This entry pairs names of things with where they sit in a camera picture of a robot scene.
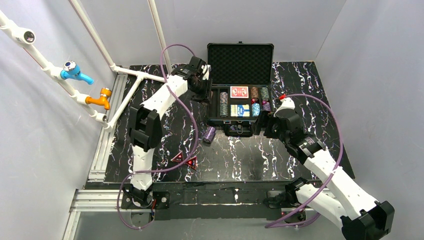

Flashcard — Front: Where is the purple chip stack on table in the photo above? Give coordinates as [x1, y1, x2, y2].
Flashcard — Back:
[203, 126, 216, 144]

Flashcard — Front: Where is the purple chip stack in case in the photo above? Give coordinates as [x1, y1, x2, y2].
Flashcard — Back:
[262, 102, 271, 111]

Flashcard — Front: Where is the red triangle dealer button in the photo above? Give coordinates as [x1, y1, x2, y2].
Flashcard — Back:
[171, 151, 184, 163]

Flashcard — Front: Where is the white pvc pipe frame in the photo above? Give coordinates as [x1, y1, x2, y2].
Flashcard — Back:
[0, 0, 166, 132]

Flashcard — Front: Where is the aluminium rail frame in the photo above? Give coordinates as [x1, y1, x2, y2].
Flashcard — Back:
[61, 73, 378, 240]

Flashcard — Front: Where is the dark green chip stack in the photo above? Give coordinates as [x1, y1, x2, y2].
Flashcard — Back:
[219, 103, 228, 118]

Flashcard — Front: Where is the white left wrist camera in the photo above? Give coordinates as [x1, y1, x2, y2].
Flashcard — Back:
[201, 64, 212, 80]

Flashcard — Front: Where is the brown chip stack in case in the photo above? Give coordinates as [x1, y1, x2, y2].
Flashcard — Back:
[250, 87, 259, 99]

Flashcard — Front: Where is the orange tap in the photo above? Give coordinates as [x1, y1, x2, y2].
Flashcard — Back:
[85, 88, 113, 110]

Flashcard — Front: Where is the blue tap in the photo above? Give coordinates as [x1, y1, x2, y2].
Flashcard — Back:
[60, 60, 94, 85]

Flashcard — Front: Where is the light blue chip stack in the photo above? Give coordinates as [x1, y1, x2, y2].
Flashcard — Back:
[251, 102, 261, 117]

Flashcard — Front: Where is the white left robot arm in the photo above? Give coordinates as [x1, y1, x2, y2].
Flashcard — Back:
[124, 56, 212, 207]

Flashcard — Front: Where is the grey pink chip stack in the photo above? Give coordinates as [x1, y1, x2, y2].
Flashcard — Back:
[219, 91, 229, 104]

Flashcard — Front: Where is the green chip stack in case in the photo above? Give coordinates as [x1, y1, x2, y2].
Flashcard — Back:
[260, 87, 270, 102]

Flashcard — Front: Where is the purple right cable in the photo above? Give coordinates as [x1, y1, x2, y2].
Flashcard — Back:
[264, 93, 344, 229]

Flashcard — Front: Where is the blue card deck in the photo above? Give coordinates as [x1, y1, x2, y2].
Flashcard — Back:
[230, 104, 251, 118]

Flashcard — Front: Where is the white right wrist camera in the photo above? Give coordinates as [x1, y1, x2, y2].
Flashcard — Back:
[273, 95, 295, 117]

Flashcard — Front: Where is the red card deck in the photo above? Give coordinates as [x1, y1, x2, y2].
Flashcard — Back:
[230, 86, 249, 99]

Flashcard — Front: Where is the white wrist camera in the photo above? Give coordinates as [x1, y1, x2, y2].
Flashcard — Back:
[201, 64, 212, 80]
[273, 95, 295, 117]

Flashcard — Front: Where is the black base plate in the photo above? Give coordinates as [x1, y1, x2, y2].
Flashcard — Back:
[122, 181, 299, 221]

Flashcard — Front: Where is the black poker case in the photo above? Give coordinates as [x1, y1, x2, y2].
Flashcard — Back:
[206, 42, 274, 138]

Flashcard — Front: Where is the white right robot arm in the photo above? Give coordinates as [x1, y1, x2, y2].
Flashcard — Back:
[252, 99, 395, 240]

